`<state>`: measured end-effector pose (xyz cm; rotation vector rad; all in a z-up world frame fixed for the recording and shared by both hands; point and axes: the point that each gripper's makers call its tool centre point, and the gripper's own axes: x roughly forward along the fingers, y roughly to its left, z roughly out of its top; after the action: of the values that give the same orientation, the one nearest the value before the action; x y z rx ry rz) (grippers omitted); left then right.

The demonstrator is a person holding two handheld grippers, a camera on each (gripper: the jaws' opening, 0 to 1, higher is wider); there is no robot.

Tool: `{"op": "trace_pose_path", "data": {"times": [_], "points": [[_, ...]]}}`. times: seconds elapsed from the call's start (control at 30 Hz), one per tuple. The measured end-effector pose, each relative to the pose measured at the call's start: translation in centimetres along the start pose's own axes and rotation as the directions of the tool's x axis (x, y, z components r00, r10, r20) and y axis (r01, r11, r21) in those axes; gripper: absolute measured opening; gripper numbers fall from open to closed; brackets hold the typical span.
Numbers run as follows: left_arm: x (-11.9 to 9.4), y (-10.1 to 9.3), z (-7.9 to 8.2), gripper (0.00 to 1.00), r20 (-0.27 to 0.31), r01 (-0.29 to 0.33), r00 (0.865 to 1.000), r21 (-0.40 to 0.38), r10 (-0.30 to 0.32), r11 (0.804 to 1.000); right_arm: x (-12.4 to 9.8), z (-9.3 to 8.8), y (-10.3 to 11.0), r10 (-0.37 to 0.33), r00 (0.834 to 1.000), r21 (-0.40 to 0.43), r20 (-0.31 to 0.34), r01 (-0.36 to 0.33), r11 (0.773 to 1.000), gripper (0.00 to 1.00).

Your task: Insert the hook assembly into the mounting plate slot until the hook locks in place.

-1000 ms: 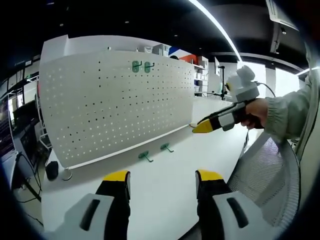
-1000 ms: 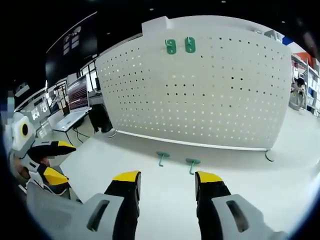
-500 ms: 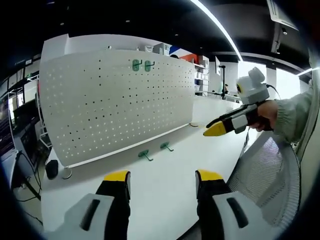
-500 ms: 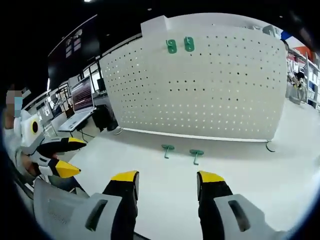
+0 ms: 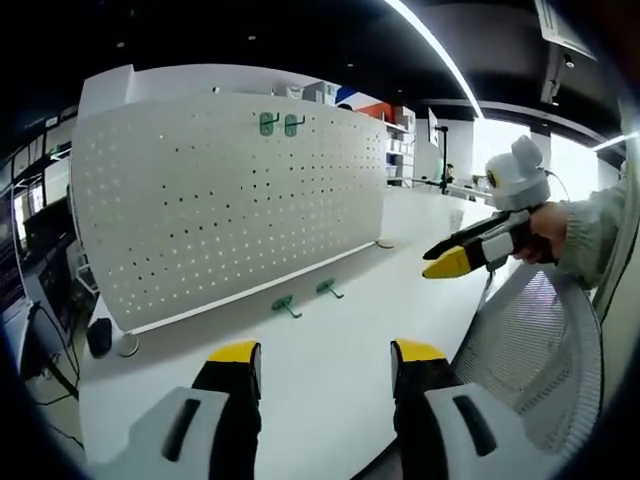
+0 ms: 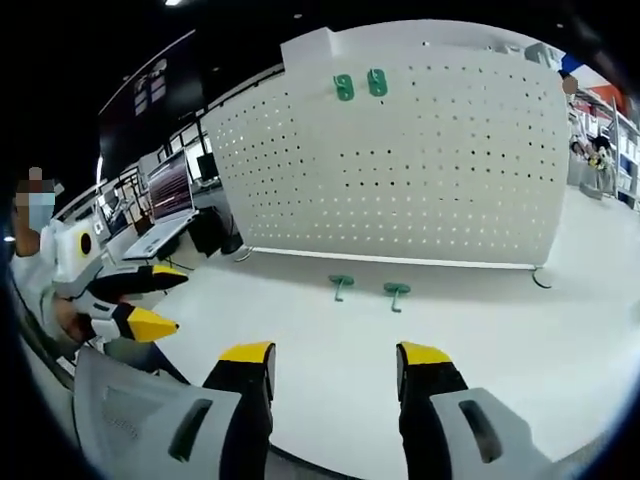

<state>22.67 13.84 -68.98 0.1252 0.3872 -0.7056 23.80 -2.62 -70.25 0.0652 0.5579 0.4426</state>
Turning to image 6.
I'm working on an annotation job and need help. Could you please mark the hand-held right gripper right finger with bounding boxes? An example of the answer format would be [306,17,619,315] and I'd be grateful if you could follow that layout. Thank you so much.
[395,341,556,480]

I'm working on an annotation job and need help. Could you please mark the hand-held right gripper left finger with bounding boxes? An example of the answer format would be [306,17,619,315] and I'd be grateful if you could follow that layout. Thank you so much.
[119,341,276,480]

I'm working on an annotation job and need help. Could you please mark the green hook assembly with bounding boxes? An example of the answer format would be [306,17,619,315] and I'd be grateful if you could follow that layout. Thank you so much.
[365,67,390,98]
[333,73,358,102]
[327,273,357,304]
[383,282,413,314]

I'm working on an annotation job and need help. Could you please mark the white pegboard mounting plate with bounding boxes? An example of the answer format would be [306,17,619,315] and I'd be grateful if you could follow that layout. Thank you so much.
[206,58,571,290]

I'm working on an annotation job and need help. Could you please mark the person's left hand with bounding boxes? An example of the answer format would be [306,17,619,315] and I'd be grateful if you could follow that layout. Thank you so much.
[53,298,96,346]

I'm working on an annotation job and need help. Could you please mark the person's leg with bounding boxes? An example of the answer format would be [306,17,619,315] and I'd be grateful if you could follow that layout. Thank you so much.
[102,337,189,386]

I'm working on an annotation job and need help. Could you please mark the person's head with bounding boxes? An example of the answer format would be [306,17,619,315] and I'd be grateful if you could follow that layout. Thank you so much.
[14,192,57,256]

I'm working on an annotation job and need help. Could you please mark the black metal rack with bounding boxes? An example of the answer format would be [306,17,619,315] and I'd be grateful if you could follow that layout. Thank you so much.
[97,172,151,237]

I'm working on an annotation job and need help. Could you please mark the black box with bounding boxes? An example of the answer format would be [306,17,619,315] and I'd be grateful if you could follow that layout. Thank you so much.
[191,208,222,257]

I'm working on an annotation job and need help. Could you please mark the grey mesh office chair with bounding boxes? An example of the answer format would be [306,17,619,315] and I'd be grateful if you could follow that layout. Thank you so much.
[72,344,401,480]

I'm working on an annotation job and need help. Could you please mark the open silver laptop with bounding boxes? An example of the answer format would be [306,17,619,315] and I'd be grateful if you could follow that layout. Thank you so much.
[122,148,201,261]

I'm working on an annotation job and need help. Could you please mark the black monitor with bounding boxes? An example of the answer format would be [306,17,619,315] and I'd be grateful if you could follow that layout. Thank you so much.
[195,152,222,182]

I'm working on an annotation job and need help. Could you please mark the clear plastic box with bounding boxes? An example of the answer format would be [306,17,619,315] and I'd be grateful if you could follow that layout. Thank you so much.
[567,158,617,202]

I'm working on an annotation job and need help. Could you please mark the translucent storage bins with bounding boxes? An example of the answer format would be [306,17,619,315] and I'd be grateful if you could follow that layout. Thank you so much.
[492,41,562,67]

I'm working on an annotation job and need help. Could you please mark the large dark wall display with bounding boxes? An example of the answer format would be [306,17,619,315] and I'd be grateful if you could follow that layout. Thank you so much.
[97,28,207,167]

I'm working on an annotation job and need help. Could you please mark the red blue wall banner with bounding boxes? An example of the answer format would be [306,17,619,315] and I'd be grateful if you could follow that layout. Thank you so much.
[559,52,627,102]

